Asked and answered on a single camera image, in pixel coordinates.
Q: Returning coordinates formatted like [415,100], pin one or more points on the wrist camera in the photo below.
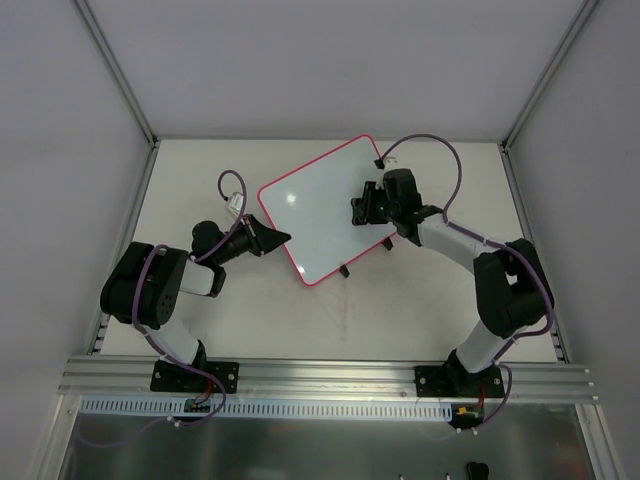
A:
[387,163]
[236,204]

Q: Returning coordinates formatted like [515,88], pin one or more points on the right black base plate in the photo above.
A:
[435,382]

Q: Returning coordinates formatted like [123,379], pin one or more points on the left frame post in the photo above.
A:
[99,38]

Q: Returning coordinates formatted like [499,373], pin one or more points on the aluminium mounting rail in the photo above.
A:
[553,383]

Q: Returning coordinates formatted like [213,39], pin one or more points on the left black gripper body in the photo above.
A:
[252,235]

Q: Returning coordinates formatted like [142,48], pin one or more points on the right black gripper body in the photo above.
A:
[370,204]

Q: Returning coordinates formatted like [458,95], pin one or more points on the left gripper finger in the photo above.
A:
[269,245]
[265,235]

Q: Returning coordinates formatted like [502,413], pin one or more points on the right frame post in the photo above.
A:
[571,35]

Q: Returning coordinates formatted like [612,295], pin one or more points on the frame post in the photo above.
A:
[571,35]
[99,38]

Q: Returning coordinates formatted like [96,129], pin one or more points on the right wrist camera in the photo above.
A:
[387,163]

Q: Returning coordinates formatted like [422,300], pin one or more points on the black object bottom edge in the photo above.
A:
[477,471]

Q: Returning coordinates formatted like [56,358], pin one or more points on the slotted cable duct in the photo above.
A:
[269,408]

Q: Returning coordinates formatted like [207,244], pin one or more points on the pink framed whiteboard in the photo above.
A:
[312,204]

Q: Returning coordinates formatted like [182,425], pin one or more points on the black whiteboard foot near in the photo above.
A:
[343,272]

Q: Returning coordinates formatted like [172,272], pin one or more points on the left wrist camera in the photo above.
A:
[236,204]

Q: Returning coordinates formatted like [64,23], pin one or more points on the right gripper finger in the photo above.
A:
[363,217]
[372,194]

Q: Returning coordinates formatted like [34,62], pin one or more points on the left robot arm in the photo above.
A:
[143,289]

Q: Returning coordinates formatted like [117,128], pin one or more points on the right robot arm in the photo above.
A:
[513,296]

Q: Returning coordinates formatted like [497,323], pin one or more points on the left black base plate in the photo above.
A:
[170,378]

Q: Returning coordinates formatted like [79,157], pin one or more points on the black whiteboard eraser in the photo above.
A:
[358,203]

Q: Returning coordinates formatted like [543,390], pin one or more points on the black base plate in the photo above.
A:
[170,378]
[435,382]

